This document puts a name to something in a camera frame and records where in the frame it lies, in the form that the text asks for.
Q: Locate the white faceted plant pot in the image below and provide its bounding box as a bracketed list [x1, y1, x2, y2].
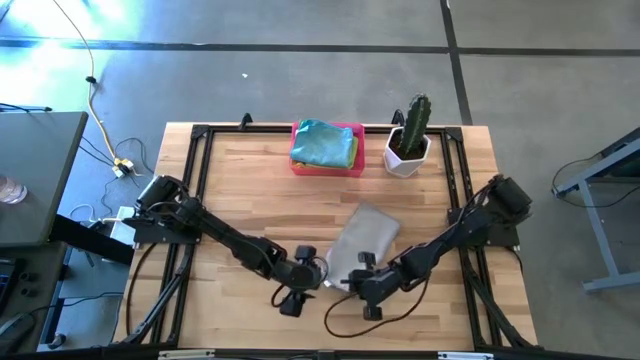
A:
[382, 126, 432, 180]

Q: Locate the green cactus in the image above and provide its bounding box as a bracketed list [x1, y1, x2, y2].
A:
[398, 93, 433, 157]

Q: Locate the grey metal desk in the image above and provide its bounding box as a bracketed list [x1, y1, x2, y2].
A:
[551, 125, 640, 294]

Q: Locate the grey microfiber towel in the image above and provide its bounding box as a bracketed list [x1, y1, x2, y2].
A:
[323, 201, 403, 292]

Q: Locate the white power plug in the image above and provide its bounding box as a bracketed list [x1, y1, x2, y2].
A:
[111, 157, 137, 179]

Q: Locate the black floor cable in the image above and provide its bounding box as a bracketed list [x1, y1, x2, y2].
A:
[77, 135, 154, 176]

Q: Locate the blue microfiber towel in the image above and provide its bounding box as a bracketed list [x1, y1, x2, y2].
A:
[289, 118, 356, 170]

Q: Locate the yellow floor cable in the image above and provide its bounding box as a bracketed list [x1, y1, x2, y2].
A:
[51, 0, 132, 174]

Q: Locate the black bar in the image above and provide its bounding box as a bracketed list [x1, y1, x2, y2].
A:
[49, 213, 136, 266]

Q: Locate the white box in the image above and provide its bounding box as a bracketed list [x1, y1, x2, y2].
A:
[108, 205, 140, 247]

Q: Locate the dark curved cable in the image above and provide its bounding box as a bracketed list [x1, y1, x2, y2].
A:
[123, 242, 157, 337]

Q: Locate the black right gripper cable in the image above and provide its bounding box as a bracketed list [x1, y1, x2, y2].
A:
[323, 177, 501, 340]

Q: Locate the white cable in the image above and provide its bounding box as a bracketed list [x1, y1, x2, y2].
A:
[67, 202, 124, 225]

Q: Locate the dark grey side table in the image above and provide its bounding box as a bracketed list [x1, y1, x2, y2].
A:
[0, 110, 90, 250]

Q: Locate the black aluminium table frame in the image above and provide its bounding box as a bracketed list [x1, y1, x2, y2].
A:
[112, 122, 540, 351]

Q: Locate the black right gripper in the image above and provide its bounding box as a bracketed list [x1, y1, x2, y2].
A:
[347, 252, 404, 307]

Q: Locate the pink plastic bin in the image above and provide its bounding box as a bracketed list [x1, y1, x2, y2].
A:
[288, 121, 366, 179]

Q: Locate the black desk cable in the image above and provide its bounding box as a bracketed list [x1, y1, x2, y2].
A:
[551, 157, 640, 211]

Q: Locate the clear drinking glass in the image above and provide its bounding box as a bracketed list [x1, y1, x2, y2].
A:
[0, 173, 29, 205]

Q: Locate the black controller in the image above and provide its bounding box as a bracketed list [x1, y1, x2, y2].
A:
[0, 257, 40, 314]

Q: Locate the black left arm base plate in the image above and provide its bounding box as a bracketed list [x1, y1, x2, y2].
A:
[122, 217, 201, 246]

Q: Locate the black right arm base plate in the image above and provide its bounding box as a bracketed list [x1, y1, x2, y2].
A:
[447, 207, 521, 249]

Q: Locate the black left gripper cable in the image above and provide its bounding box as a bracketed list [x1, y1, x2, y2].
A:
[269, 254, 331, 309]

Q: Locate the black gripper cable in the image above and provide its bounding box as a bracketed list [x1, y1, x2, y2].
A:
[323, 177, 501, 340]
[269, 254, 331, 309]

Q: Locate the silver metal bracket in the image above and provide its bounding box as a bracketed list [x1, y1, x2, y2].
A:
[437, 351, 495, 360]
[158, 349, 216, 360]

